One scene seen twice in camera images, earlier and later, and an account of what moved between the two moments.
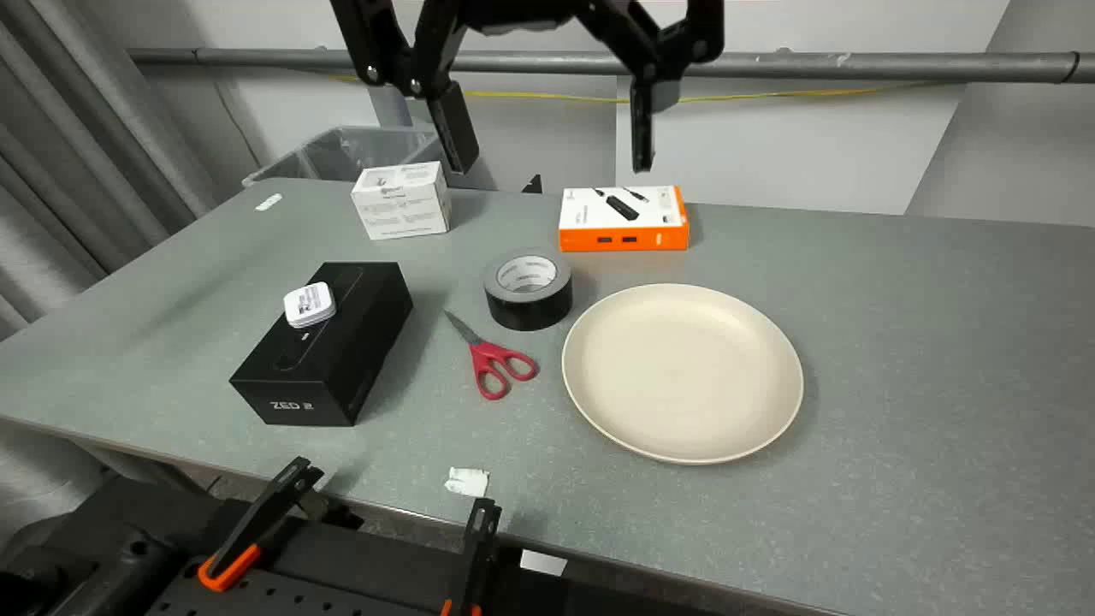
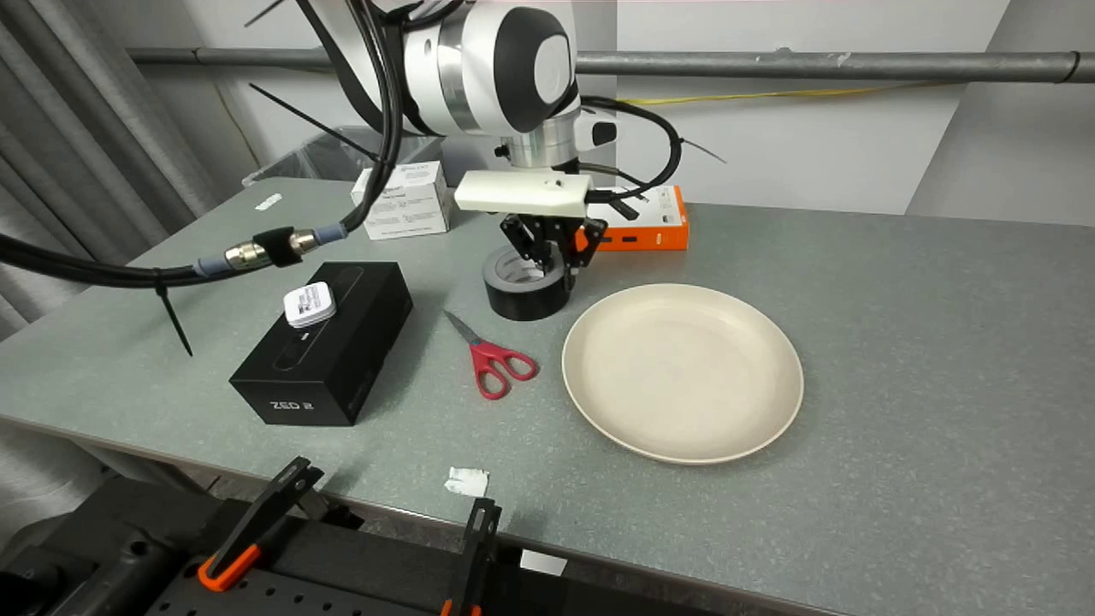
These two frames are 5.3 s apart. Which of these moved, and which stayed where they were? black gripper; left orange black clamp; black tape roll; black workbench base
Moved: black gripper
Stayed: black workbench base; left orange black clamp; black tape roll
